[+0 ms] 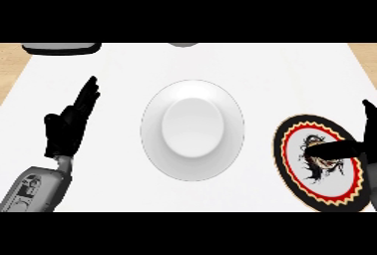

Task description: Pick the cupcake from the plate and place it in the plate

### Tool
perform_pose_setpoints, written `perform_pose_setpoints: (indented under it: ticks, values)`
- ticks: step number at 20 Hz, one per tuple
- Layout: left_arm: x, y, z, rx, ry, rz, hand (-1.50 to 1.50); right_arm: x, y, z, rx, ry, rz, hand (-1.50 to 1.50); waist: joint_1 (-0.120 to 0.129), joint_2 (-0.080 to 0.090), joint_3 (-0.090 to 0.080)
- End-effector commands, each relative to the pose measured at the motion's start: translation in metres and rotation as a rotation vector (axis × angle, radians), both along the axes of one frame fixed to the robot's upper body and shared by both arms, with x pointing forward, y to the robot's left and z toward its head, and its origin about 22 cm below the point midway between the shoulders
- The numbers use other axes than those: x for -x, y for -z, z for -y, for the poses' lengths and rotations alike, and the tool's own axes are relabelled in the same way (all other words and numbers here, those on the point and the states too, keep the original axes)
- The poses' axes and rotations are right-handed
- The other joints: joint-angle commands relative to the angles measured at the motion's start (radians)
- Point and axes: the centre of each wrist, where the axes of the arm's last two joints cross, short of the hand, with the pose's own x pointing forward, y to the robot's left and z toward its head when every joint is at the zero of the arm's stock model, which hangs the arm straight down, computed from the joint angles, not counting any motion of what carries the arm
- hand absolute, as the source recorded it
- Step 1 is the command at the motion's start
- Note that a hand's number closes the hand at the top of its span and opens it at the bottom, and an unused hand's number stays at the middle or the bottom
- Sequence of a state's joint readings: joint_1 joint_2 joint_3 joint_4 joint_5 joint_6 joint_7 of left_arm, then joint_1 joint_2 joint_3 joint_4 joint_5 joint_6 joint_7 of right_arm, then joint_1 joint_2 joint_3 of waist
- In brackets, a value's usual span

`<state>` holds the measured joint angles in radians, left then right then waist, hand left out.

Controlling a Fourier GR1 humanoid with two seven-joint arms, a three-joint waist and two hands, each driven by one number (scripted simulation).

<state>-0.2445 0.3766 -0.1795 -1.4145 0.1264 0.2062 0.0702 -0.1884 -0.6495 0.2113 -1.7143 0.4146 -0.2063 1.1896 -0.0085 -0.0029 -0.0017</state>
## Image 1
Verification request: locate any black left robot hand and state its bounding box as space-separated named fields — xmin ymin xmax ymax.
xmin=43 ymin=76 xmax=102 ymax=159

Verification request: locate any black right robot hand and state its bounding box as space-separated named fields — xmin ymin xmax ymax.
xmin=303 ymin=99 xmax=377 ymax=211

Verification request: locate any black red patterned plate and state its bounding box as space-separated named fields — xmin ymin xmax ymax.
xmin=272 ymin=114 xmax=371 ymax=213

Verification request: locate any white oval plate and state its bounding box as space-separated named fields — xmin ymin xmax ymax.
xmin=140 ymin=79 xmax=245 ymax=182

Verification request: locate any grey black-rimmed appliance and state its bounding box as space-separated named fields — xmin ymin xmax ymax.
xmin=21 ymin=43 xmax=103 ymax=56

